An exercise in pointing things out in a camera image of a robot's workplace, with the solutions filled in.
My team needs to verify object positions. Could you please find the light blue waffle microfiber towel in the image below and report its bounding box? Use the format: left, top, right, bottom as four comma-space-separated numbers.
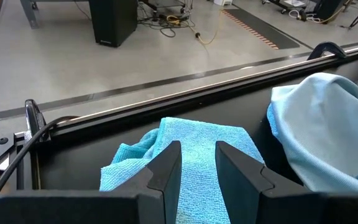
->
99, 117, 265, 224

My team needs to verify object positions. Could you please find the black power cable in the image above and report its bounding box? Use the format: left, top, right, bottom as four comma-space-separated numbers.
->
0, 115, 80, 215

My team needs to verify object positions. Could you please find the black equipment case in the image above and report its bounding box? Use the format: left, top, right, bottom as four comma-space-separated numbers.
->
315, 0, 347, 21

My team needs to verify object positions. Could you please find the yellow extension cable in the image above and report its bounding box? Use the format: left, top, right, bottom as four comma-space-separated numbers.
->
166, 9, 222, 46

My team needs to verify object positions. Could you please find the black table frame rim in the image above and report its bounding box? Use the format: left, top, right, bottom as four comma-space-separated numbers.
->
14, 39, 358, 144

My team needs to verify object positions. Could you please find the tangle of black floor cables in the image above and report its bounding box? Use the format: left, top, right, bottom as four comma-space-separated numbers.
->
137, 0, 195, 38

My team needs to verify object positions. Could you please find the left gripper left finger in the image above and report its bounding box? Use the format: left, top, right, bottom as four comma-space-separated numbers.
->
0, 140, 183, 224

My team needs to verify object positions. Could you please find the black table clamp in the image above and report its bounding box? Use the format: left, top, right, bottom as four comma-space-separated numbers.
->
306, 41, 348, 61
24, 98, 52, 144

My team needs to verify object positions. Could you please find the pale blue smooth microfiber towel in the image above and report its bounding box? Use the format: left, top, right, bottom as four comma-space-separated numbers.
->
265, 72, 358, 193

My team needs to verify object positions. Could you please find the grey metal table leg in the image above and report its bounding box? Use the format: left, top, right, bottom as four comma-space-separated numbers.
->
19, 0, 40, 30

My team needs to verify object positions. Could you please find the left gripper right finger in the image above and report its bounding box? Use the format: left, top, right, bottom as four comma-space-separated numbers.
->
215, 140, 358, 224

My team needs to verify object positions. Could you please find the teal plush microfiber towel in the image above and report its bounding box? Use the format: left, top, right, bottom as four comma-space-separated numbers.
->
112, 128, 160, 164

